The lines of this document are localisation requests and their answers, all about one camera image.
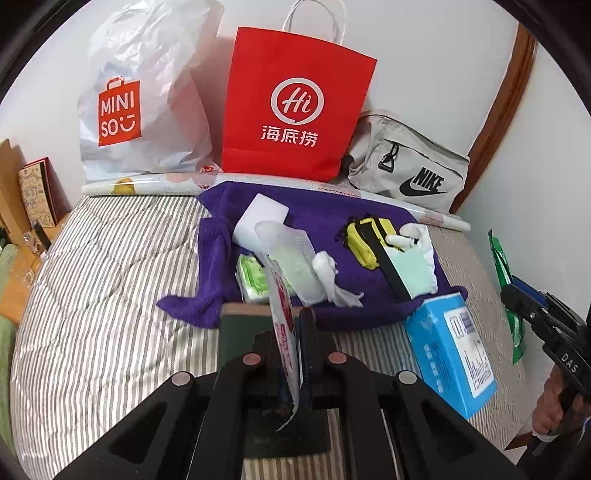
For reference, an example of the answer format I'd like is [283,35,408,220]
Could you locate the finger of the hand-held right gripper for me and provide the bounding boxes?
[512,274,587,325]
[501,285,591,376]

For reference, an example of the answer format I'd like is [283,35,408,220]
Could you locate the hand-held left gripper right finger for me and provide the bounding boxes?
[295,308,527,480]

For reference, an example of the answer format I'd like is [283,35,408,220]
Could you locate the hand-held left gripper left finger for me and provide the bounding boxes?
[55,318,296,480]

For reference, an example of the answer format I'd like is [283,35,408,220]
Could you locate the green packet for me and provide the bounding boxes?
[488,230,527,365]

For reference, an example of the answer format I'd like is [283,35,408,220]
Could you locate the tomato print sauce packet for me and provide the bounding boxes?
[264,256,303,432]

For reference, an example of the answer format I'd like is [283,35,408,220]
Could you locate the clear plastic bag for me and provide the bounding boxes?
[255,220,365,308]

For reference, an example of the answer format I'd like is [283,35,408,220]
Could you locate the green tissue pack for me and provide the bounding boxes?
[236,255,272,304]

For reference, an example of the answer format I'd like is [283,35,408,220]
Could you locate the black strap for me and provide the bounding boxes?
[372,217,413,302]

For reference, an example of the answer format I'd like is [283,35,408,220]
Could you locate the white and green glove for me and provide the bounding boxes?
[385,223,438,296]

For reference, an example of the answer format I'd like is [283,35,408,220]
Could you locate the yellow zip pouch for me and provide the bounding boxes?
[345,215,399,269]

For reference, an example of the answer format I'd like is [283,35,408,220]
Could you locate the white sponge block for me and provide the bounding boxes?
[232,193,290,247]

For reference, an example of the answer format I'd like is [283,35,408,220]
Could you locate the person's right hand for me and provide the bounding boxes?
[531,368,578,438]

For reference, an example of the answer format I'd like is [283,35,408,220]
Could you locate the dark tin box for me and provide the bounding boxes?
[219,302,333,459]

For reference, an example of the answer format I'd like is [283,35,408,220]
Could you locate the blue cardboard box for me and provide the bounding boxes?
[403,293,498,420]

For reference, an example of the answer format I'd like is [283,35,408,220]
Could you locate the purple towel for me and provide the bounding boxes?
[157,181,468,329]

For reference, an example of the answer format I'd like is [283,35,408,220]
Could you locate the striped mattress pad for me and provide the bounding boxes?
[9,194,532,480]

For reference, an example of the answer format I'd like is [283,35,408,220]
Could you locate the grey sling bag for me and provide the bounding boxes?
[346,110,471,213]

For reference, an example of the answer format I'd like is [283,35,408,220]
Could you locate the rolled printed paper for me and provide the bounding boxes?
[81,170,472,232]

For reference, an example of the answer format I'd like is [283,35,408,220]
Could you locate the black upright object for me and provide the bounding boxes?
[31,220,52,254]

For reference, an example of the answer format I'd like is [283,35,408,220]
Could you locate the wooden nightstand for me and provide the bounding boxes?
[0,213,70,324]

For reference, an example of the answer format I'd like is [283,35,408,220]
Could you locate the red paper bag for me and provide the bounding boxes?
[221,0,378,183]

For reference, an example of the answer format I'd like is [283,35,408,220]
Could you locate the patterned book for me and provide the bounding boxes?
[18,158,61,227]

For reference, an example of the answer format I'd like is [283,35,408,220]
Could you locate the white plastic shopping bag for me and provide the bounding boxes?
[78,0,225,182]

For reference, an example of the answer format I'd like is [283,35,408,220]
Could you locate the wooden headboard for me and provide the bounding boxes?
[0,138,24,236]

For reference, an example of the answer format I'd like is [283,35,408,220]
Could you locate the wooden door frame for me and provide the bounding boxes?
[452,23,539,215]

